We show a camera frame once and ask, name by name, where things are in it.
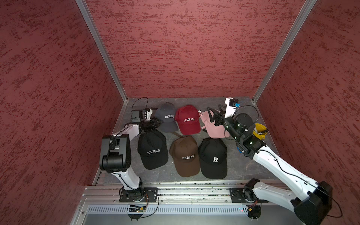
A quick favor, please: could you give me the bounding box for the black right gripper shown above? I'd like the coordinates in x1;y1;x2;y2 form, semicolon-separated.
207;103;242;140

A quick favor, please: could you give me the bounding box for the black cap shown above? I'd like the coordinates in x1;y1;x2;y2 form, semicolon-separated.
137;129;168;170

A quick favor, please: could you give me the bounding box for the grey baseball cap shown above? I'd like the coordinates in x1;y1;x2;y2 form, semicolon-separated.
154;102;179;133

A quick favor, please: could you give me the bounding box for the pink baseball cap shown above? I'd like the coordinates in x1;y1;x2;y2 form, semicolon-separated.
199;111;230;139

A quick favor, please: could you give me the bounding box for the dark red baseball cap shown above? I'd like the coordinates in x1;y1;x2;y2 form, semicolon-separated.
175;105;201;136

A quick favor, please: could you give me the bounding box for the black baseball cap letter R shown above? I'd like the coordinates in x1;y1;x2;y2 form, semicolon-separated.
198;138;228;179

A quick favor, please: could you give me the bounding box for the brown baseball cap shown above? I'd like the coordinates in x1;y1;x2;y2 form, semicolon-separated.
169;136;200;177

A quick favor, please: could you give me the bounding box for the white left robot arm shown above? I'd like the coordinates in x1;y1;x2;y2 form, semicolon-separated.
99;106;161;202

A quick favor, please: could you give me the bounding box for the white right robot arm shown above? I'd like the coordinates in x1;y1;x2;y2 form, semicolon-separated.
207;107;336;225

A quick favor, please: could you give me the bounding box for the yellow plastic cup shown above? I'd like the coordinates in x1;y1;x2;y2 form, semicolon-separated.
253;123;269;140

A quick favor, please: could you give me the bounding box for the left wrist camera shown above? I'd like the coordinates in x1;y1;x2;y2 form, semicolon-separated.
131;108;153;123

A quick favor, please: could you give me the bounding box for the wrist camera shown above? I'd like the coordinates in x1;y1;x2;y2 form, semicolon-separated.
131;108;153;123
225;97;240;118

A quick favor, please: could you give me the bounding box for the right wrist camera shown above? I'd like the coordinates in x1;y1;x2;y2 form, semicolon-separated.
225;97;240;118

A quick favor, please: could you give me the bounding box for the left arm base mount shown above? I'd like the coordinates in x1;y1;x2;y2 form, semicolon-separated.
119;187;158;203

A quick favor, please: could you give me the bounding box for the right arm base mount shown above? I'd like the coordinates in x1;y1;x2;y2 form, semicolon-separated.
230;188;268;204

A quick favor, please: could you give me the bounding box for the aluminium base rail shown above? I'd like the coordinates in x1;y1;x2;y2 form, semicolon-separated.
71;180;301;225

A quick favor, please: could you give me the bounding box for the right rear aluminium corner post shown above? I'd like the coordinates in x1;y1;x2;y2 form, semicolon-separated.
252;0;317;105

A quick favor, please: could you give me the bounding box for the aluminium corner post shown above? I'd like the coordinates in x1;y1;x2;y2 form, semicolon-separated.
252;0;317;105
76;0;128;104

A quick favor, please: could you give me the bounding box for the left rear aluminium corner post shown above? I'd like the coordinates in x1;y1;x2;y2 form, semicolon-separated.
76;0;128;104

